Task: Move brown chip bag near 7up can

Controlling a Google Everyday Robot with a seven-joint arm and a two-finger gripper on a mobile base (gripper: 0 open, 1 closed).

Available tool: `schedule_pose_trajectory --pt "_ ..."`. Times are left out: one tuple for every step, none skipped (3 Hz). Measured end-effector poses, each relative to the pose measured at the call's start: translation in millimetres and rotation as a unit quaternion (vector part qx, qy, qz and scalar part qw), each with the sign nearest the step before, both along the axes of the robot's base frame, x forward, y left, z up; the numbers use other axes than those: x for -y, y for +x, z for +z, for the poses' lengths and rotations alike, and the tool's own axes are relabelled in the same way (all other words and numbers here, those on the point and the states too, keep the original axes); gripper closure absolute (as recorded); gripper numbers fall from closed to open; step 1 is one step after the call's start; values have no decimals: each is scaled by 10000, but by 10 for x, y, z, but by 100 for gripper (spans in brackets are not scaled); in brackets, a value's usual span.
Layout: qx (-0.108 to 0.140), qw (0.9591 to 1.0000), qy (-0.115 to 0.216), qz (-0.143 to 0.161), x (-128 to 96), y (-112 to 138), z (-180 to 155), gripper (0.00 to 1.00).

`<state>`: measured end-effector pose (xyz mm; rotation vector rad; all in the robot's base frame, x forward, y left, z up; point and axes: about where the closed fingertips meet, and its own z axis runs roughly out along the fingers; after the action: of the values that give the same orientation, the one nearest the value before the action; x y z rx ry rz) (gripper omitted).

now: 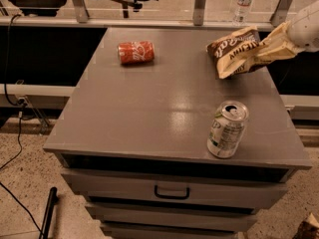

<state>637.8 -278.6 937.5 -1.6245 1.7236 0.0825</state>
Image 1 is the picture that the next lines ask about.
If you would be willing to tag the black floor bar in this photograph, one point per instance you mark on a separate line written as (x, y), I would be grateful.
(51, 202)

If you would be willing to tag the clear plastic water bottle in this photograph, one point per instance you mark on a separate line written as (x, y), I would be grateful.
(241, 11)

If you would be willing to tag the brown chip bag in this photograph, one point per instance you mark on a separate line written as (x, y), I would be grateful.
(233, 54)

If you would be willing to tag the grey drawer cabinet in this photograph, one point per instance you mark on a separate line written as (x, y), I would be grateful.
(127, 128)

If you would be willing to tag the brown bag corner on floor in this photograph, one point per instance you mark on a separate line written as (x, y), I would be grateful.
(308, 228)

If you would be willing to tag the metal railing frame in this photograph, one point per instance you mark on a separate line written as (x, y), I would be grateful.
(265, 14)

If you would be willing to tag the red coke can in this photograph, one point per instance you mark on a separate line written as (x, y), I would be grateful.
(136, 52)

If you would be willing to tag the black drawer handle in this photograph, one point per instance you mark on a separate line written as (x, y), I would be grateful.
(181, 194)

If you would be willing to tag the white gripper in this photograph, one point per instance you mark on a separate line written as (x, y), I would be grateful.
(305, 28)

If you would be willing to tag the silver green 7up can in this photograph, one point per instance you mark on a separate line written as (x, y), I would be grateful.
(227, 129)

